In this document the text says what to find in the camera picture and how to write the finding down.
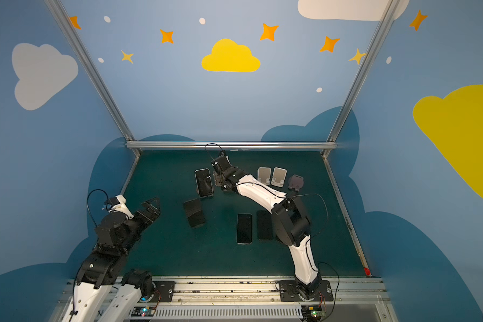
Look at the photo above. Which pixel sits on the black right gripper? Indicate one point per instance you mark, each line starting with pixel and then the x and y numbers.
pixel 221 170

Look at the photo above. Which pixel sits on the white phone stand middle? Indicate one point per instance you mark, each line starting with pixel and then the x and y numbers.
pixel 264 175

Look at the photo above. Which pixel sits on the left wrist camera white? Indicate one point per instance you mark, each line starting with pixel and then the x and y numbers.
pixel 118 204

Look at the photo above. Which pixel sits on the aluminium left frame post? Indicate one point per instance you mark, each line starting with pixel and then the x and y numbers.
pixel 61 17

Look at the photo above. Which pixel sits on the aluminium frame post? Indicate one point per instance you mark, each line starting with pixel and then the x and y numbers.
pixel 373 49
pixel 61 17

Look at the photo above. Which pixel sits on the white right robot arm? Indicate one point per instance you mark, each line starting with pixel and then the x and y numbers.
pixel 289 216

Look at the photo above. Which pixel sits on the aluminium front rail assembly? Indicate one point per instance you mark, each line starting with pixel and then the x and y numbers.
pixel 245 298

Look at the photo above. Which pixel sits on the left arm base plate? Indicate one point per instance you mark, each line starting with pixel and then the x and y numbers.
pixel 163 291

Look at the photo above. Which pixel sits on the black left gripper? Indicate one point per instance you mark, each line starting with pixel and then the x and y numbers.
pixel 143 213

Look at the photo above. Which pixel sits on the white folding phone stand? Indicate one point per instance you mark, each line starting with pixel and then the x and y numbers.
pixel 279 176

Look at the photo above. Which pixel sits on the aluminium right frame post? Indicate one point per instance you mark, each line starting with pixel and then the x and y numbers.
pixel 373 49

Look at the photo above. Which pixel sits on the aluminium back frame bar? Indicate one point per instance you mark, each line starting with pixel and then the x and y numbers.
pixel 171 145

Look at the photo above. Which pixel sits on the black phone stand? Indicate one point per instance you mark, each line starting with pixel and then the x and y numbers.
pixel 194 213
pixel 264 225

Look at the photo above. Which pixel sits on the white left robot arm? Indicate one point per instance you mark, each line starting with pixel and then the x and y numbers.
pixel 117 234

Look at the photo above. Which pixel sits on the pink-edged phone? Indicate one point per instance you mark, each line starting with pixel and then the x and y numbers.
pixel 216 179

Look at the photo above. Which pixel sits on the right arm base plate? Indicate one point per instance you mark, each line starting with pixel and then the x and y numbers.
pixel 293 291

